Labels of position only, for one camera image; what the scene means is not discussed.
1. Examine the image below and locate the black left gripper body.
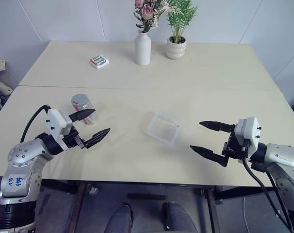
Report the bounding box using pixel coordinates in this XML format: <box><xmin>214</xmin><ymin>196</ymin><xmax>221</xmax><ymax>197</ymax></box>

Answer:
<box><xmin>62</xmin><ymin>125</ymin><xmax>88</xmax><ymax>150</ymax></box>

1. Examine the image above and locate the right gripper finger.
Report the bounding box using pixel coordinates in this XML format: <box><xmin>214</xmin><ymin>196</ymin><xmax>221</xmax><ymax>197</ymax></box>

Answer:
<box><xmin>190</xmin><ymin>145</ymin><xmax>229</xmax><ymax>168</ymax></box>
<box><xmin>199</xmin><ymin>120</ymin><xmax>236</xmax><ymax>133</ymax></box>

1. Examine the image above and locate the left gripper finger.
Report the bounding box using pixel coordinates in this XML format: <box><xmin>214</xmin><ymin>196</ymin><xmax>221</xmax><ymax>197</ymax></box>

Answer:
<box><xmin>68</xmin><ymin>109</ymin><xmax>96</xmax><ymax>122</ymax></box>
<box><xmin>83</xmin><ymin>128</ymin><xmax>111</xmax><ymax>150</ymax></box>

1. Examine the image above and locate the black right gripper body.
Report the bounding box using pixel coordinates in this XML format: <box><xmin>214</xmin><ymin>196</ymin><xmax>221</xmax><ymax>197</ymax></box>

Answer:
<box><xmin>221</xmin><ymin>124</ymin><xmax>251</xmax><ymax>164</ymax></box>

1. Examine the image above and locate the white jar with red tape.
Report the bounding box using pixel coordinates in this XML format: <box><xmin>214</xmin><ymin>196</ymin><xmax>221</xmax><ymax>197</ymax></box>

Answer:
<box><xmin>71</xmin><ymin>94</ymin><xmax>98</xmax><ymax>126</ymax></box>

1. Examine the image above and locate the clear plastic container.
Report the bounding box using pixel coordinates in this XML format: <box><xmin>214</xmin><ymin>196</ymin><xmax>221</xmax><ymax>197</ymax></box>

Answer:
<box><xmin>146</xmin><ymin>109</ymin><xmax>184</xmax><ymax>146</ymax></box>

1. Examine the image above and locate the battery blister pack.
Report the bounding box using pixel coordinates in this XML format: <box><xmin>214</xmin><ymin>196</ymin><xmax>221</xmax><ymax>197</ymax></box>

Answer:
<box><xmin>89</xmin><ymin>54</ymin><xmax>111</xmax><ymax>70</ymax></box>

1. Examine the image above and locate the cream ribbed plant pot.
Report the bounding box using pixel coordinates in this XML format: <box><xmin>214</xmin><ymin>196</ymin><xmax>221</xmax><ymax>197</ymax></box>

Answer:
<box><xmin>165</xmin><ymin>35</ymin><xmax>187</xmax><ymax>60</ymax></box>

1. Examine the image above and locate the white ceramic vase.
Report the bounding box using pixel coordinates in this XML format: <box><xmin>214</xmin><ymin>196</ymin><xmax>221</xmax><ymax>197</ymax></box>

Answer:
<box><xmin>134</xmin><ymin>30</ymin><xmax>152</xmax><ymax>66</ymax></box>

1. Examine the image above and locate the green leafy plant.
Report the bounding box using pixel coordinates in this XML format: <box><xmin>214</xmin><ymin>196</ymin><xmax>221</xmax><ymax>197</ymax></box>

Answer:
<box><xmin>166</xmin><ymin>0</ymin><xmax>198</xmax><ymax>44</ymax></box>

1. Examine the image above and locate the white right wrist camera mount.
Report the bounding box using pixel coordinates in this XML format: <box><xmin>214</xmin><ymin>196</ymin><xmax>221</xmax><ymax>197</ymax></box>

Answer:
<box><xmin>235</xmin><ymin>116</ymin><xmax>262</xmax><ymax>164</ymax></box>

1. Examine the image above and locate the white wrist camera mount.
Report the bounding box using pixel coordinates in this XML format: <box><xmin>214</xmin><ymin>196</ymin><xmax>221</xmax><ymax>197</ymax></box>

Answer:
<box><xmin>235</xmin><ymin>116</ymin><xmax>262</xmax><ymax>164</ymax></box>
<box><xmin>45</xmin><ymin>109</ymin><xmax>74</xmax><ymax>151</ymax></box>

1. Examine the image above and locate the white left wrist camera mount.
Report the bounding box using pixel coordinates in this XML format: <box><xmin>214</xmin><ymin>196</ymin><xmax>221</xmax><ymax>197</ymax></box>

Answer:
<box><xmin>45</xmin><ymin>109</ymin><xmax>74</xmax><ymax>151</ymax></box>

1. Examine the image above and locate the black metal table frame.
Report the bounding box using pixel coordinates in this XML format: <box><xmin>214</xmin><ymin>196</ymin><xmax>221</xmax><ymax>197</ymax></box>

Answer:
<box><xmin>40</xmin><ymin>179</ymin><xmax>275</xmax><ymax>233</ymax></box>

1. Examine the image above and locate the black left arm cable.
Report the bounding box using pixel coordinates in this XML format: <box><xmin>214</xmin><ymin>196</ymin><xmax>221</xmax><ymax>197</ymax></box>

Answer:
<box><xmin>20</xmin><ymin>104</ymin><xmax>51</xmax><ymax>143</ymax></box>

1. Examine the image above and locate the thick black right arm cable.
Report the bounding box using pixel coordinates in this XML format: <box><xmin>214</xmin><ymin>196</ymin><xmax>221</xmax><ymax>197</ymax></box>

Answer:
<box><xmin>242</xmin><ymin>156</ymin><xmax>294</xmax><ymax>233</ymax></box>

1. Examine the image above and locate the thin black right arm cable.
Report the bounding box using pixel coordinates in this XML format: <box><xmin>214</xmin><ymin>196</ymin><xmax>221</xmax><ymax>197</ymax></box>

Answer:
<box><xmin>266</xmin><ymin>169</ymin><xmax>292</xmax><ymax>230</ymax></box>

